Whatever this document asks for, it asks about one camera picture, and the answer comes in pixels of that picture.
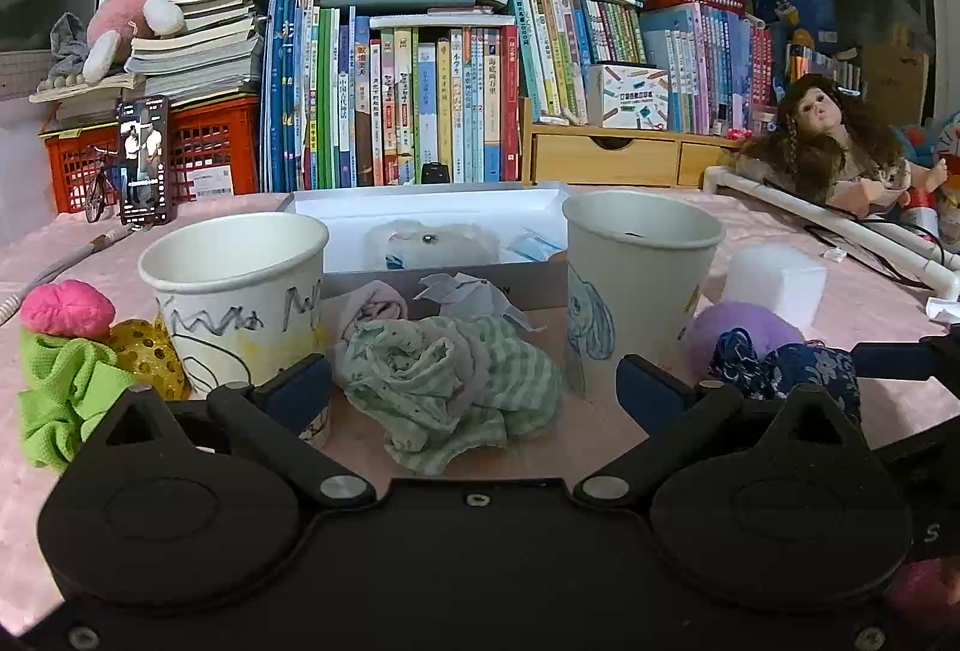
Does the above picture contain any blue floral fabric pouch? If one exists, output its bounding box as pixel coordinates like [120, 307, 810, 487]
[709, 328, 862, 425]

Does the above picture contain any purple plush ball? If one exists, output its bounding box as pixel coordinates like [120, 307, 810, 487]
[683, 298, 806, 378]

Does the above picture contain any gold sequin pouch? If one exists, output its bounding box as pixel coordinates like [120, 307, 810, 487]
[107, 318, 190, 401]

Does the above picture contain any white foam block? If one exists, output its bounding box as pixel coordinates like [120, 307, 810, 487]
[722, 243, 828, 329]

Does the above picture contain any green striped cloth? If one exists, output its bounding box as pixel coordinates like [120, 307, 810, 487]
[338, 314, 563, 477]

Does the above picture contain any lime green scrunchie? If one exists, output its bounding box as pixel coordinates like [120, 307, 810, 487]
[18, 328, 137, 474]

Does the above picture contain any pink soft ball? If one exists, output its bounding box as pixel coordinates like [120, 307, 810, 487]
[20, 279, 116, 339]

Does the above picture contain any left doodled paper cup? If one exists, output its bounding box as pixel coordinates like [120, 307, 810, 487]
[136, 211, 332, 448]

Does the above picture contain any doodled paper cup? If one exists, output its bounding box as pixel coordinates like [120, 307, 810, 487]
[136, 211, 332, 448]
[563, 190, 726, 403]

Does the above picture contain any right doodled paper cup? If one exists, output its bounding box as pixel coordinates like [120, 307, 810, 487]
[563, 190, 726, 403]

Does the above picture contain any white plush toy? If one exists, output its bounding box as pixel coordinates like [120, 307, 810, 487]
[363, 219, 500, 271]

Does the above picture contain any crumpled white paper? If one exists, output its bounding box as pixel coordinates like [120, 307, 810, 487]
[415, 272, 539, 332]

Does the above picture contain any brown haired doll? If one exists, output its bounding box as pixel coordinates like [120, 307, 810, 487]
[734, 74, 949, 217]

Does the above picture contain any white shallow cardboard box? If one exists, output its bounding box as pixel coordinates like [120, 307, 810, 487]
[283, 183, 569, 310]

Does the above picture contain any red plastic crate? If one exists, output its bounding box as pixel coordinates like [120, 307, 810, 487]
[41, 94, 260, 214]

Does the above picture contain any wooden drawer organizer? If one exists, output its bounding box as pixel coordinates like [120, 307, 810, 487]
[521, 98, 742, 188]

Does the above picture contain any dark photo box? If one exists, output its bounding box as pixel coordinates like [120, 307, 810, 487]
[117, 97, 176, 227]

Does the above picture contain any row of upright books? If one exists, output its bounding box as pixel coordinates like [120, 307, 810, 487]
[257, 0, 521, 193]

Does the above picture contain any white patterned box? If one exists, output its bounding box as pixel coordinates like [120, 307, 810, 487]
[587, 64, 670, 131]

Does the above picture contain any blue and pink books group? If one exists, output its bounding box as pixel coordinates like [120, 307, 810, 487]
[640, 2, 776, 139]

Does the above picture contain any stack of horizontal books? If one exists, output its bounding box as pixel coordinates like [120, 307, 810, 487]
[124, 0, 268, 105]

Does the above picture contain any leaning green books group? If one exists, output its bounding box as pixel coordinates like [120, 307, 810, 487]
[506, 0, 646, 126]

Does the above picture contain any pink plush rabbit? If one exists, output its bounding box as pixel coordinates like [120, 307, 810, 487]
[82, 0, 184, 85]

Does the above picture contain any grey coiled cable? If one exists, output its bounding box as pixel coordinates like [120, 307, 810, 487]
[0, 223, 137, 328]

